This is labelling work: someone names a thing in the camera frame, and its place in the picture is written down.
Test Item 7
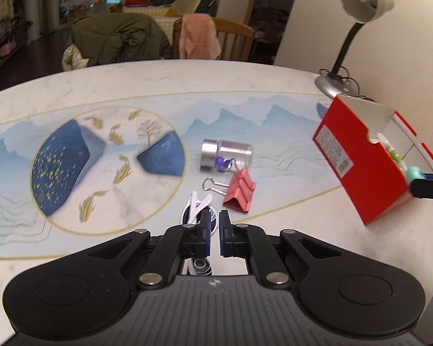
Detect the teal pencil sharpener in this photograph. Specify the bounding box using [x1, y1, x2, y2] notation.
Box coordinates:
[405, 166, 426, 185]

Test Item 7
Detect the dark sideboard with clutter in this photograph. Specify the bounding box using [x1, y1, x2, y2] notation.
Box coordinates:
[0, 16, 32, 68]

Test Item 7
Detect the pink binder clip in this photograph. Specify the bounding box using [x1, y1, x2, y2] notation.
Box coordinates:
[202, 168, 256, 213]

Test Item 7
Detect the pink cloth on chair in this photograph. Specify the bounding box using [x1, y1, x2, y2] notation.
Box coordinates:
[178, 13, 221, 60]

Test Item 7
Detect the red cardboard box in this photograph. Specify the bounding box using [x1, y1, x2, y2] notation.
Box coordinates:
[313, 95, 433, 225]

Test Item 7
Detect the green white glue pen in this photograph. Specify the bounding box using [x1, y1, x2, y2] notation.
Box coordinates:
[377, 133, 408, 173]

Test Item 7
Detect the wooden chair pink cloth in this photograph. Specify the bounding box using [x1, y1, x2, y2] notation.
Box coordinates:
[172, 13, 255, 62]

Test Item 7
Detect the olive green jacket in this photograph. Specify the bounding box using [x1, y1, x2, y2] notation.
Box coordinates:
[61, 13, 172, 71]

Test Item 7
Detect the white desk lamp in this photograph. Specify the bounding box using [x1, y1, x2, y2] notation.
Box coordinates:
[314, 0, 395, 99]

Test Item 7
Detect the black lamp cable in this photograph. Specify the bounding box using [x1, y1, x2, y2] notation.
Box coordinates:
[319, 65, 376, 102]

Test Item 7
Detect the sofa with blankets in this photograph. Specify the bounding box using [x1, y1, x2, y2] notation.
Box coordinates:
[122, 0, 217, 44]

